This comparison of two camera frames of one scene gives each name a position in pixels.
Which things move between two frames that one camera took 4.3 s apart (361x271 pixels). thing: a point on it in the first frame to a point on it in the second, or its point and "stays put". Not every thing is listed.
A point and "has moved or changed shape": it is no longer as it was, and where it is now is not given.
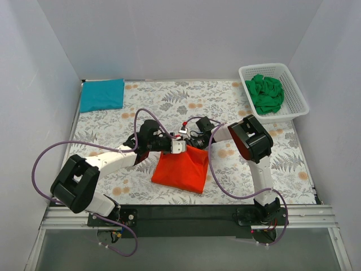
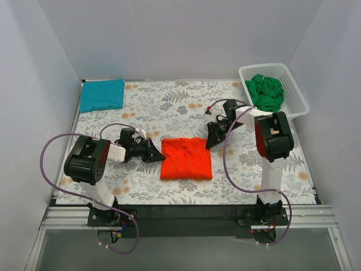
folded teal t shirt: x=102 y=94 stays put
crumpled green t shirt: x=267 y=94 stays put
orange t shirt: x=185 y=170 has moved or changed shape
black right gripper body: x=193 y=141 to x=214 y=131
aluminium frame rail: x=299 y=217 stays put
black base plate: x=189 y=221 stays put
